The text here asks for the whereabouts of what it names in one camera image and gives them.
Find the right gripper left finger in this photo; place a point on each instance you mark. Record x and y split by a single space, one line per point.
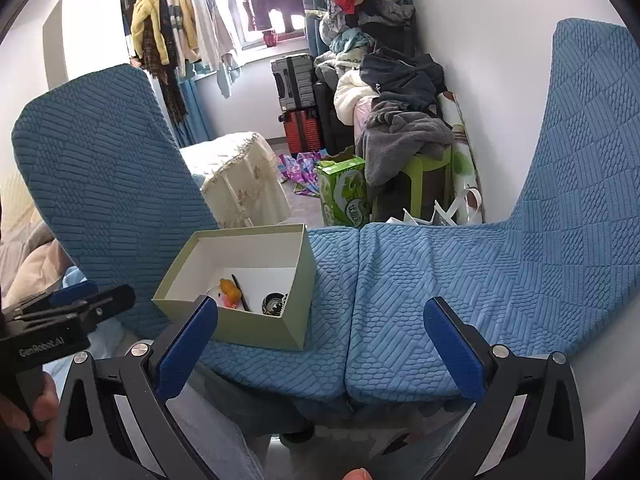
91 440

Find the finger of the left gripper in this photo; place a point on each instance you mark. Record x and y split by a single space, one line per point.
68 295
100 307

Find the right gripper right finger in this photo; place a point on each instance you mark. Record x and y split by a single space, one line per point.
525 421

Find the orange gourd pendant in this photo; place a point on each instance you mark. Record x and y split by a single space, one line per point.
227 287

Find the black rhinestone hair clip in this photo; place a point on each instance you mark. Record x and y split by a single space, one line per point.
245 306

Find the woven black tan bangle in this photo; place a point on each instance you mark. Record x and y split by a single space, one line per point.
274 303

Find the pink plastic charm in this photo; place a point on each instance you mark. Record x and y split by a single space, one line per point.
229 302

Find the left hand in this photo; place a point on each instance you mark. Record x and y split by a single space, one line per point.
44 410

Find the left blue chair backrest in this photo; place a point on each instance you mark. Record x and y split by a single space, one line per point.
108 179

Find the blue chair backrest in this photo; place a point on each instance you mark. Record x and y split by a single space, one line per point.
572 239
108 179

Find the green cardboard box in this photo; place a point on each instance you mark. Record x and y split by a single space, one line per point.
264 260

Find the blue textured chair cover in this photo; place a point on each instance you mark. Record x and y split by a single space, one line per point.
365 336

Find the cream lace covered table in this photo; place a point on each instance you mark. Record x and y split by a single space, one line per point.
239 179

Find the right blue chair backrest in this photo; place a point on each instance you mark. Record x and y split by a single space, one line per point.
572 239

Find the floral rolled mat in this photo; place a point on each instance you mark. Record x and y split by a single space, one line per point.
467 205

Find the purple patterned cloth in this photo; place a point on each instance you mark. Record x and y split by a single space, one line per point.
300 169

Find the green plastic stool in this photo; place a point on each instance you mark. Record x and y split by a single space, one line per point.
417 188

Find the red suitcase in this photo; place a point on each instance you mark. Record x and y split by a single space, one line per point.
302 130

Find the green printed carton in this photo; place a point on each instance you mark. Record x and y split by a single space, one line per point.
343 190

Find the hanging clothes rack garments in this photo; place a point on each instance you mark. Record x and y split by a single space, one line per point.
176 40

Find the grey suitcase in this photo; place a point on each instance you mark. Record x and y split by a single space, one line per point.
294 77

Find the grey fleece garment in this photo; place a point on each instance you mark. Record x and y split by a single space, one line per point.
393 134

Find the cream puffy jacket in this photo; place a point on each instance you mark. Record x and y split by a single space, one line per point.
350 89

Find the dark navy garment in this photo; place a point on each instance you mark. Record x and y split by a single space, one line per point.
414 83

